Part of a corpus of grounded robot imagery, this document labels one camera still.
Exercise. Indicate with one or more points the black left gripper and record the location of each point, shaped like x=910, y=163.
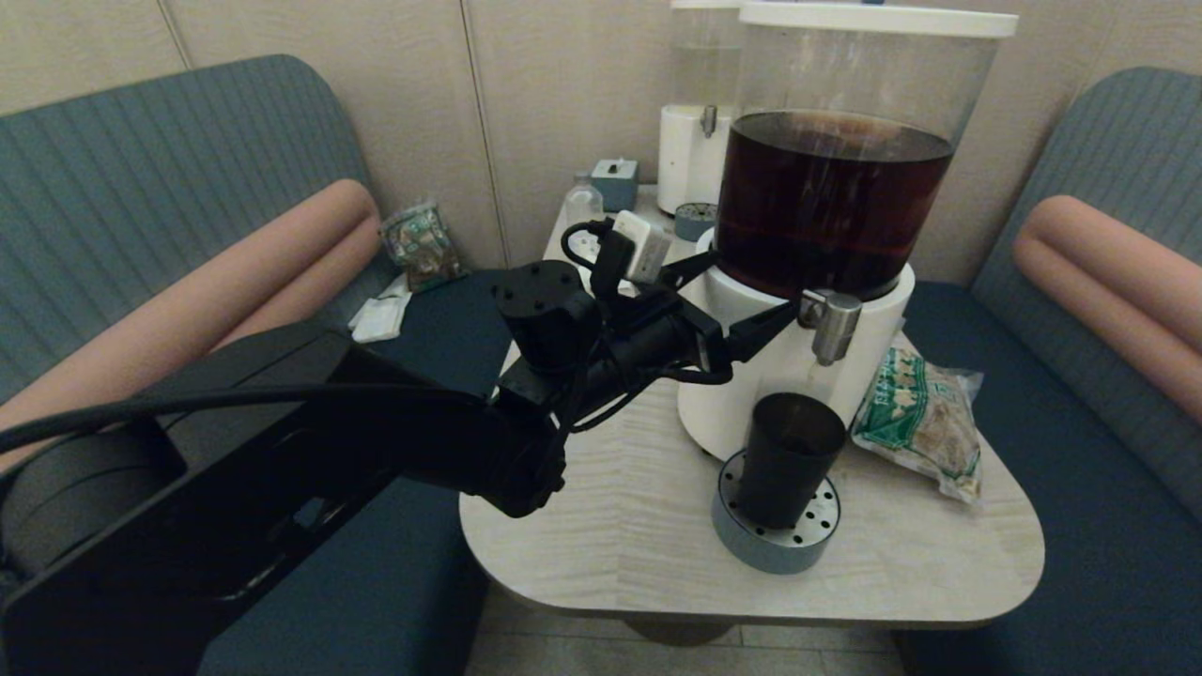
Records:
x=662, y=343

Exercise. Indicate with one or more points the steel dispenser tap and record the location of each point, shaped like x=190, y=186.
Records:
x=834, y=324

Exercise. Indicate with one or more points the black plastic cup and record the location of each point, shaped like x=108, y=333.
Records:
x=791, y=460

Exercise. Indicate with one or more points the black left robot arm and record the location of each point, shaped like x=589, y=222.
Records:
x=282, y=488

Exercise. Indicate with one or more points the small blue-grey drip tray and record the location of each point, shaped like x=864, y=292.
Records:
x=695, y=223

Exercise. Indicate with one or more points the large dark tea dispenser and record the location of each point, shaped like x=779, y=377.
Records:
x=831, y=207

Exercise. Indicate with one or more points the clear water dispenser white base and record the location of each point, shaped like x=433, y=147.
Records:
x=688, y=160

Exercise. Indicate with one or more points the blue-grey tissue box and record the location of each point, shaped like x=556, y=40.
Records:
x=615, y=186

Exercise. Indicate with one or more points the clear plastic bottle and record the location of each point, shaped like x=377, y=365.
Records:
x=582, y=199

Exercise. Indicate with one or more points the green grain snack bag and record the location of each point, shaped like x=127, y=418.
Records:
x=917, y=422

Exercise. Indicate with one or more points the blue-grey perforated drip tray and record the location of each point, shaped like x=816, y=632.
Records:
x=777, y=552

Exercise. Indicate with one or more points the dark green snack bag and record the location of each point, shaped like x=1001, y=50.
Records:
x=421, y=246

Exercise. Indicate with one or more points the white napkin pack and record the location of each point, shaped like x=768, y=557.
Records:
x=378, y=319

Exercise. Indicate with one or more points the pink bolster cushion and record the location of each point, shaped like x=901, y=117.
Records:
x=1117, y=282
x=216, y=300

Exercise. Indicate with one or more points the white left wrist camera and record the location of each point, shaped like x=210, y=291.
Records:
x=643, y=246

